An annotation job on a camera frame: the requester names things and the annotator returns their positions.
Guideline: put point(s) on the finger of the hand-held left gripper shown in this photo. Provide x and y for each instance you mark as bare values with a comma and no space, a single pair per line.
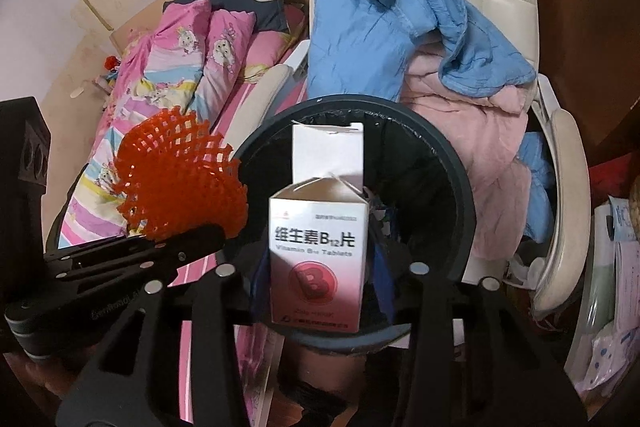
130,271
150,244

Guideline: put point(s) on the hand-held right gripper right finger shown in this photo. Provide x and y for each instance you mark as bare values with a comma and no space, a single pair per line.
422,292

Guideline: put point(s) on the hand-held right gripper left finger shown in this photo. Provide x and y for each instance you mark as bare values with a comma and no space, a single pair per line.
225,289

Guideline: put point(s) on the orange foam fruit net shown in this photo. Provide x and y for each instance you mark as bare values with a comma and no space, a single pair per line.
175,167

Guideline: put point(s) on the white medicine box red circle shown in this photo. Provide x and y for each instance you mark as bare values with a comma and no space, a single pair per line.
320,257

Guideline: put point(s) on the red and blue toy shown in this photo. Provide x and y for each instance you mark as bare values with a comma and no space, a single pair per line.
111,64

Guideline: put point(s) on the pale pink garment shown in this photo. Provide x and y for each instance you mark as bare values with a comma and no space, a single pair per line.
480,147

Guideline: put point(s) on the bed with pink striped sheet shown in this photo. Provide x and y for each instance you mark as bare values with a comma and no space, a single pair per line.
240,107

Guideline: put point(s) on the pink striped printed quilt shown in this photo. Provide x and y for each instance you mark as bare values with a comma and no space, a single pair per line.
165,72

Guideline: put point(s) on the stack of paper packets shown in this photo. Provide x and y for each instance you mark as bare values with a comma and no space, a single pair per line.
620,257

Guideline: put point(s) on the pink pillow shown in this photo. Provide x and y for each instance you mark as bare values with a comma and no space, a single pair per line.
270,49

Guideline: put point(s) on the light blue garment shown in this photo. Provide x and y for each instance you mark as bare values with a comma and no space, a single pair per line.
375,32

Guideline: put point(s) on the wooden cabinet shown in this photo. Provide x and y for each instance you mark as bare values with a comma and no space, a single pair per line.
590,57

